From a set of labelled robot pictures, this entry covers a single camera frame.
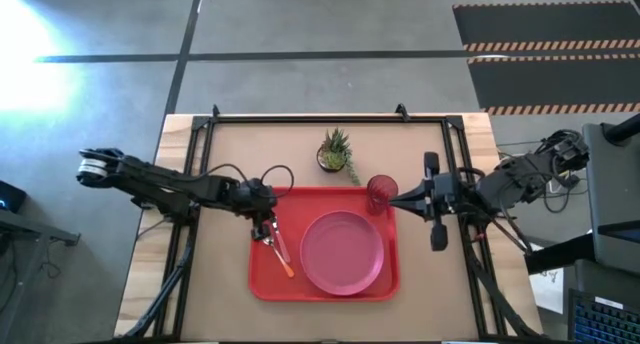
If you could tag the black orange-striped floor mat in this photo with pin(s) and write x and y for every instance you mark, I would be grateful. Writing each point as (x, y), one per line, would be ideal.
(545, 23)
(555, 81)

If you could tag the red translucent cup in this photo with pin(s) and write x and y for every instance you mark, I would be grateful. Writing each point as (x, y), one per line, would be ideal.
(382, 191)

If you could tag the black frame clamp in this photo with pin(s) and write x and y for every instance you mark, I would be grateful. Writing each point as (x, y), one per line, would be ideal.
(215, 110)
(402, 111)

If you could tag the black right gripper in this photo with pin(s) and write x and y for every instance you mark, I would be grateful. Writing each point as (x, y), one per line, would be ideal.
(445, 196)

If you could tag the black aluminium table frame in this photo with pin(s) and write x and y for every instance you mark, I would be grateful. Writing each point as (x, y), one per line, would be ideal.
(325, 119)

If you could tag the black vertical post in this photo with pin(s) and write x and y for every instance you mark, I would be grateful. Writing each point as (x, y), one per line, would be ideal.
(622, 129)

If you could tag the white paper sheet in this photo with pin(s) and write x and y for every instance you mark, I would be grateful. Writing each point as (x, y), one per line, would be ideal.
(547, 284)

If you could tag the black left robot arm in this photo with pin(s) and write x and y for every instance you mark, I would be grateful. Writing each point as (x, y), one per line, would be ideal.
(150, 181)

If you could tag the pink round plate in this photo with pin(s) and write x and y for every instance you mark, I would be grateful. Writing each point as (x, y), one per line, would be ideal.
(342, 253)

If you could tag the red plastic tray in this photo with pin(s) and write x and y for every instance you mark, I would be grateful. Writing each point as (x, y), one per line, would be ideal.
(280, 286)

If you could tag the backlit computer keyboard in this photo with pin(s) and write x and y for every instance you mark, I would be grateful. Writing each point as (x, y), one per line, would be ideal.
(605, 321)

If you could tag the black box device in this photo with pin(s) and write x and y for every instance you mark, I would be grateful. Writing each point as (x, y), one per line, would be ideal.
(10, 196)

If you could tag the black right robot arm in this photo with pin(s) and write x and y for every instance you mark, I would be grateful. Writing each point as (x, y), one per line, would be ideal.
(525, 176)

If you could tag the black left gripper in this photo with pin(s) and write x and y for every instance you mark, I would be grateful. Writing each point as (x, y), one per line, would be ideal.
(257, 199)

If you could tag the succulent plant in dark pot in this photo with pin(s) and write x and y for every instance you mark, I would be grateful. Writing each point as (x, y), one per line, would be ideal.
(334, 154)

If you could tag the black support beam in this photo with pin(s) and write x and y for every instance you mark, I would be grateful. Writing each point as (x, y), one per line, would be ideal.
(560, 254)

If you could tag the grey metal stand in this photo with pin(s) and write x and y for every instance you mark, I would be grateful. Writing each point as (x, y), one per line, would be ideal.
(35, 229)

